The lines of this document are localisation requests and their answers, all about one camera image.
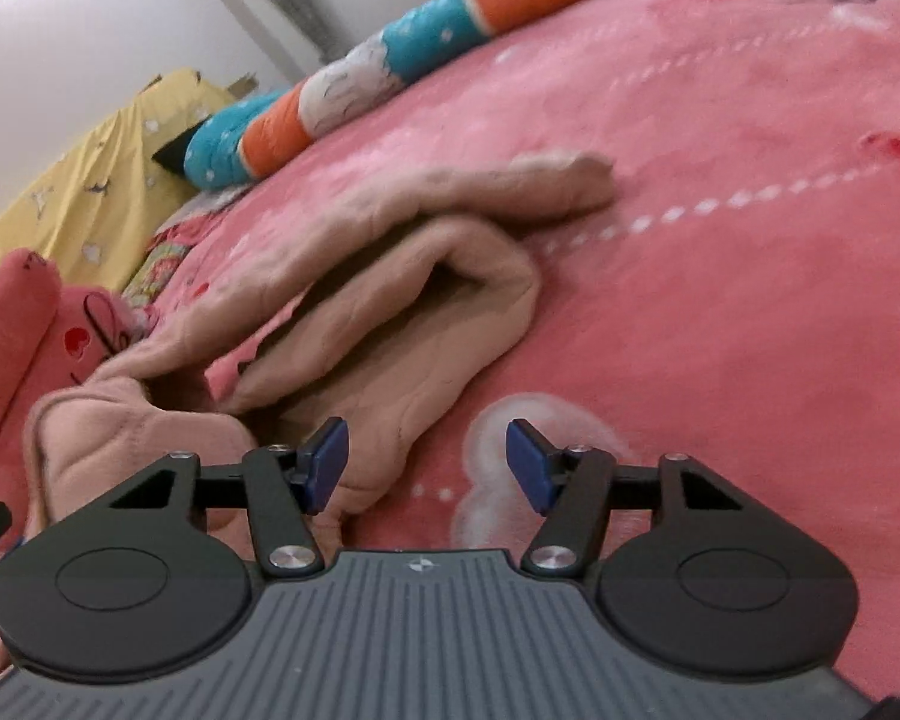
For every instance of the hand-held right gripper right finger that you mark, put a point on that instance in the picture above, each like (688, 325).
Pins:
(526, 461)

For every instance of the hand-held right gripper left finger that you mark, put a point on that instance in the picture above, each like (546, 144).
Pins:
(328, 461)

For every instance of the pink quilted pajama top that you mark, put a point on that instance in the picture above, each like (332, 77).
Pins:
(390, 337)

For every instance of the pink heart-print pillow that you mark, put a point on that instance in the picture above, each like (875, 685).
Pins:
(15, 337)

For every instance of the floral patterned cloth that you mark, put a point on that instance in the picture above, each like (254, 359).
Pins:
(161, 259)

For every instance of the pink heart-print bed blanket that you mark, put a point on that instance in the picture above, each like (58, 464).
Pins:
(720, 255)

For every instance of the black object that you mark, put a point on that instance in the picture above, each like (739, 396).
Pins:
(176, 154)

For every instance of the yellow printed cloth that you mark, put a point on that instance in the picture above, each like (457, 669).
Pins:
(90, 187)

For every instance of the rolled teal orange white quilt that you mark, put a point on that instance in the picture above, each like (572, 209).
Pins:
(420, 37)

